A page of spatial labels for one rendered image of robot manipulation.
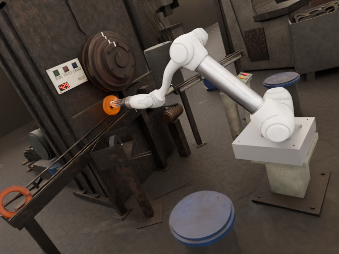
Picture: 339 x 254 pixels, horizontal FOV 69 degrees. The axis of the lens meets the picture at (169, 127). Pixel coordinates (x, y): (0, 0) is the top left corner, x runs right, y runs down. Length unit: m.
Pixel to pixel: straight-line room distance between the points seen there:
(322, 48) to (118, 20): 2.32
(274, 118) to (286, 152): 0.27
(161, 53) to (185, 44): 3.49
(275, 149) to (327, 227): 0.50
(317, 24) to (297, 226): 2.38
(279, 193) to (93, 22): 1.90
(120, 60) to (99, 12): 0.51
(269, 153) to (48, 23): 1.69
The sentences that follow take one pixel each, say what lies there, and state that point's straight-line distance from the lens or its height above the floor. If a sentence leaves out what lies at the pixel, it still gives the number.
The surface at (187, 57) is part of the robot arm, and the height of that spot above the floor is 1.07.
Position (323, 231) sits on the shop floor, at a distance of 1.66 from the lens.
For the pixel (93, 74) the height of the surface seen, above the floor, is 1.09.
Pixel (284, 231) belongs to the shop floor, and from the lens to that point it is 1.66.
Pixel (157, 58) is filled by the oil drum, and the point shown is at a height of 0.69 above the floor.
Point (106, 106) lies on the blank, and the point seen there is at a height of 0.85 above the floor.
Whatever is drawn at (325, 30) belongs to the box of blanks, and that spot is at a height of 0.56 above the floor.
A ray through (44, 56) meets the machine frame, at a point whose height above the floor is 1.33.
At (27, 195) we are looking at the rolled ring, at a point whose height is 0.62.
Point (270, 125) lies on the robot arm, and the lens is 1.27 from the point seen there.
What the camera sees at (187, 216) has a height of 0.43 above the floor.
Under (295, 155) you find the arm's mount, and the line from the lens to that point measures 1.47.
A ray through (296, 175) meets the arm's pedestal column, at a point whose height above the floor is 0.20.
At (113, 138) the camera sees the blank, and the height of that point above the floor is 0.74.
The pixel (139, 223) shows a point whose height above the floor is 0.01.
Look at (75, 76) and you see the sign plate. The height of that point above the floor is 1.13.
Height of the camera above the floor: 1.27
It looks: 23 degrees down
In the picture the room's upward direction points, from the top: 21 degrees counter-clockwise
